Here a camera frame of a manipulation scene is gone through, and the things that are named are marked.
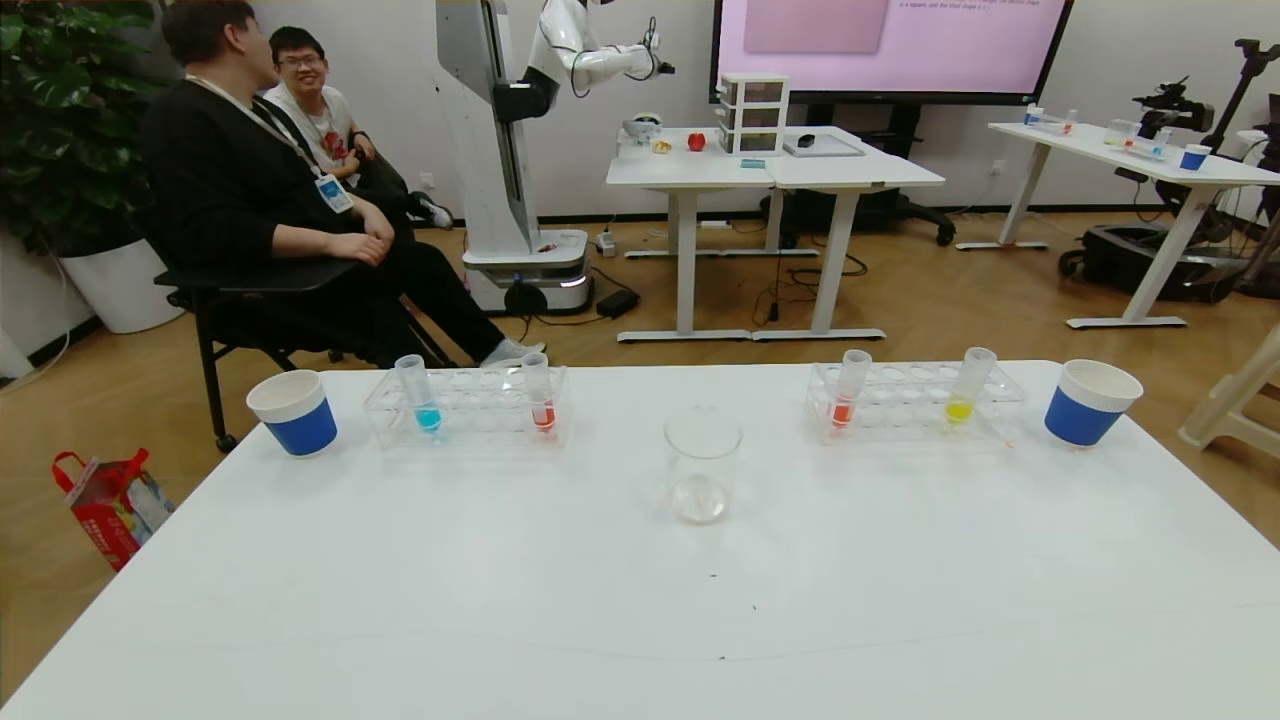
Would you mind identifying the red-stained plastic test tube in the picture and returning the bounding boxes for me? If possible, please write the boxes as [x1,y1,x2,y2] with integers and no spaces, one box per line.
[521,352,557,433]

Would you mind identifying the yellow-stained plastic test tube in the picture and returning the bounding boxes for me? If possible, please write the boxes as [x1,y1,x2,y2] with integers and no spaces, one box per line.
[944,347,998,425]

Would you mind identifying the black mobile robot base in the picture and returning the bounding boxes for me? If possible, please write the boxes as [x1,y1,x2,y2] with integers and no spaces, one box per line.
[1060,222,1251,304]

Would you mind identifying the clear glass beaker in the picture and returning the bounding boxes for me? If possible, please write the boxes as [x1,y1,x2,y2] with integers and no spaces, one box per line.
[664,406,744,526]

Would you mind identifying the clear acrylic test tube rack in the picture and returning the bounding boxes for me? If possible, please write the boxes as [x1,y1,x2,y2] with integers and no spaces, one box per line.
[805,360,1028,444]
[362,364,571,451]

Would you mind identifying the test tube with red liquid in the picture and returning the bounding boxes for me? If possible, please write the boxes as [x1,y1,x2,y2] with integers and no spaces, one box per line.
[830,349,873,431]

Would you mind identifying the test tube with blue liquid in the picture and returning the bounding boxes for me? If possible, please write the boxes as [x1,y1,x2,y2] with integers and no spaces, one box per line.
[394,354,444,435]

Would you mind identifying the small clear tube rack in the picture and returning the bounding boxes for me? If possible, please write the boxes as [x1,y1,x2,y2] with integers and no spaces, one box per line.
[1104,118,1173,161]
[1024,103,1081,136]

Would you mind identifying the white standing desk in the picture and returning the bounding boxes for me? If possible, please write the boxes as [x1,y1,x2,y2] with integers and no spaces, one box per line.
[606,126,821,343]
[752,126,947,342]

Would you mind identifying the white humanoid robot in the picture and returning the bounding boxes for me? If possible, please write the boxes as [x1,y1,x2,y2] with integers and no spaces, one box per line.
[434,0,676,316]

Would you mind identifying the white drawer organiser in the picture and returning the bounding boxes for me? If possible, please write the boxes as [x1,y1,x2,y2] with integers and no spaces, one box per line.
[716,72,791,157]

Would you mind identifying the grey laptop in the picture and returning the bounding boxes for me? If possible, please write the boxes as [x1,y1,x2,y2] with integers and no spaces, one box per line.
[782,133,866,159]

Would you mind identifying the black screen stand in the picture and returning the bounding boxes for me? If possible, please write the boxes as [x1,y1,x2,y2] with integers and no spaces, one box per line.
[760,100,956,248]

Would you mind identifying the blue sleeved paper cup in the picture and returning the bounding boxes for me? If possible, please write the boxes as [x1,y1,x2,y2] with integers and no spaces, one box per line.
[246,369,339,458]
[1044,359,1144,448]

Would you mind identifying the black chair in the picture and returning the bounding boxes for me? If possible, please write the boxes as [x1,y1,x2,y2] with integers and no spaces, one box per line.
[155,258,461,453]

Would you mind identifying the large display screen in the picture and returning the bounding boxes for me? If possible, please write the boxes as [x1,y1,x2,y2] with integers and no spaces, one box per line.
[710,0,1076,107]

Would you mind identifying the man in white t-shirt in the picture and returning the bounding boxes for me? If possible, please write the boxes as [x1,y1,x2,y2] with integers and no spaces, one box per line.
[262,26,456,231]

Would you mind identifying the man in black clothes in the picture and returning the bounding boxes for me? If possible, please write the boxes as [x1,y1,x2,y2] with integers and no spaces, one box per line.
[140,0,547,369]

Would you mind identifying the white plant pot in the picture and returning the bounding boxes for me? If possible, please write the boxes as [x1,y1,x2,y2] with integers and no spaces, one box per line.
[58,238,186,335]

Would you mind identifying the red gift bag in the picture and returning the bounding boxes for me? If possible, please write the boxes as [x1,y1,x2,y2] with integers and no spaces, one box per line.
[52,448,176,572]

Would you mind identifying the green potted plant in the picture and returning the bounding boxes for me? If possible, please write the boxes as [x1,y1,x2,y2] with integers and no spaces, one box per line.
[0,0,166,256]

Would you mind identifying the black floor cables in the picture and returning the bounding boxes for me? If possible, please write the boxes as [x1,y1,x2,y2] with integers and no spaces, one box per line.
[750,250,871,326]

